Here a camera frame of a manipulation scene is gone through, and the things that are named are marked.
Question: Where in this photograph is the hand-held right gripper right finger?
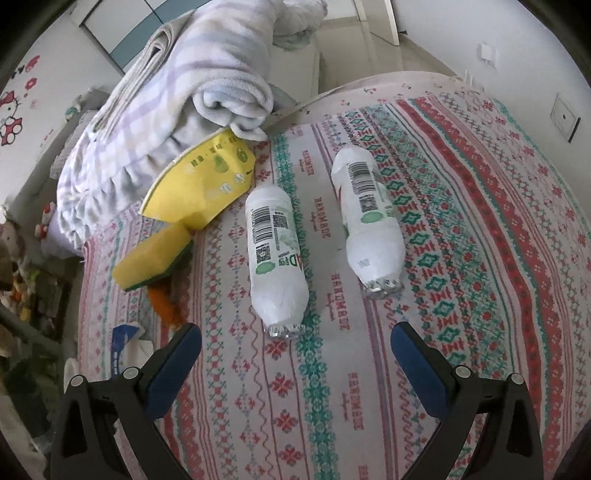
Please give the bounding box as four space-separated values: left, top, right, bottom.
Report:
390 322 544 480

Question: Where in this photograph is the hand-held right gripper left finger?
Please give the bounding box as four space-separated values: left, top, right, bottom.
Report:
48 323 204 480

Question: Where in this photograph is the white labelled plastic bottle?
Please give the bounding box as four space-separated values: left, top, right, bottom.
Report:
245 186 309 341
331 144 406 301

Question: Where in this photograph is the blue white carton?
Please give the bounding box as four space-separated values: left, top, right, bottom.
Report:
110 323 158 377

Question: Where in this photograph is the orange yellow snack bag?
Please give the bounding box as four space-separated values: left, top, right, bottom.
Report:
147 281 185 329

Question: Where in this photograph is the printed patterned blanket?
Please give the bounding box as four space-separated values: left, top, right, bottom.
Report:
76 71 591 480

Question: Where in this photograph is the yellow green sponge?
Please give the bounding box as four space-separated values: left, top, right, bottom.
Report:
113 224 195 292

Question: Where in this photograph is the yellow bag with green print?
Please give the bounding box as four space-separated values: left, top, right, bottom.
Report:
140 128 258 232

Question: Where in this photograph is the pile of small plush toys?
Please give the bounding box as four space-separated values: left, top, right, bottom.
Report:
0 217 40 324

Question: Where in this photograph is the white cat plush toy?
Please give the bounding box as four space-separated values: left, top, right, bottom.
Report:
39 203 59 238

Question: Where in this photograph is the plaid quilt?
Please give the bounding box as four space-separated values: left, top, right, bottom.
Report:
51 0 328 245

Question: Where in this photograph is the folded grey white cloth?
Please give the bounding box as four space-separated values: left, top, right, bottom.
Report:
97 23 183 134

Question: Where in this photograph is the white blue wardrobe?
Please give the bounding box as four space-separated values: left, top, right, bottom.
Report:
83 0 153 75

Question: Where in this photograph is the white door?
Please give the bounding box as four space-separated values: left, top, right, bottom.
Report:
323 0 402 47

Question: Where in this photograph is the white wall panel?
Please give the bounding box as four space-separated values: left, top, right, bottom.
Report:
549 93 581 143

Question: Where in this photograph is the cat wall sticker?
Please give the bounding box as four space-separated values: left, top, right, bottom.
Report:
0 55 42 148

